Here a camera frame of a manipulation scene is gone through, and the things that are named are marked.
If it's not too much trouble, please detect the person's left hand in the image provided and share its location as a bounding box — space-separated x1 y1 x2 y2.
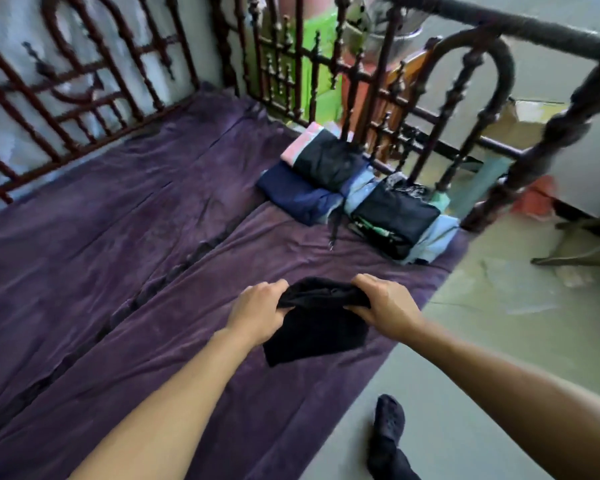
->
225 279 295 346

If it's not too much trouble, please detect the person's right hand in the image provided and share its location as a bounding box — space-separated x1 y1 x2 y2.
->
344 274 426 344

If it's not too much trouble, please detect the black cloth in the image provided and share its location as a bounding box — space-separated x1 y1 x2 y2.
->
262 277 372 368

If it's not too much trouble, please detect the person's right forearm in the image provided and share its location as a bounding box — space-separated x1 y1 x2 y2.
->
398 319 600 480

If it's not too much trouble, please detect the person's left forearm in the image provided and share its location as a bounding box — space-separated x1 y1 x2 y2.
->
69 328 259 480

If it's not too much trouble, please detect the green patterned folded garment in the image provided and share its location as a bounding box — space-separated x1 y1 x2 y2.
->
349 217 407 250

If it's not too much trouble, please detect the black folded garment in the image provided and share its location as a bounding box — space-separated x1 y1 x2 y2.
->
292 129 371 193
352 181 441 261

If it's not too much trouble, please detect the pale blue folded cloth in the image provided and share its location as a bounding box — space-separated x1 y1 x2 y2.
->
404 214 461 266

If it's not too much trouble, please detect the navy blue folded garment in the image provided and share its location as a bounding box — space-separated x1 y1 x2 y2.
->
256 161 344 227

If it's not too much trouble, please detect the light blue folded garment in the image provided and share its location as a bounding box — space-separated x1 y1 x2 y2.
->
342 169 382 216

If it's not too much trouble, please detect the black clog shoe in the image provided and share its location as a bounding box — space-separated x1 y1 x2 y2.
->
366 394 422 480

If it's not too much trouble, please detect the pink folded garment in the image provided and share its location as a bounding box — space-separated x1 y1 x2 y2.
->
281 122 326 168

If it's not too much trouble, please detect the purple bed sheet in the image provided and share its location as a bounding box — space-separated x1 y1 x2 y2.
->
0 84 475 480

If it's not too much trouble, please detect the red plastic item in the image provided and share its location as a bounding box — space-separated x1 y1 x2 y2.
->
510 175 559 219

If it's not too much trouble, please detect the cardboard box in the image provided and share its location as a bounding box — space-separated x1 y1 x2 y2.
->
479 98 572 151

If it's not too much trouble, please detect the wooden chair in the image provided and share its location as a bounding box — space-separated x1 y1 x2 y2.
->
375 37 443 160

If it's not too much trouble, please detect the metal pot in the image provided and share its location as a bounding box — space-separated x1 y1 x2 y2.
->
352 0 428 58

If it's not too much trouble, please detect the black strap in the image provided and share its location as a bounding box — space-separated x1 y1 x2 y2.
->
328 207 344 252

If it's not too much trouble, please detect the dark ornate metal bed frame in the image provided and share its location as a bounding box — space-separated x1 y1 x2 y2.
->
0 0 600 234

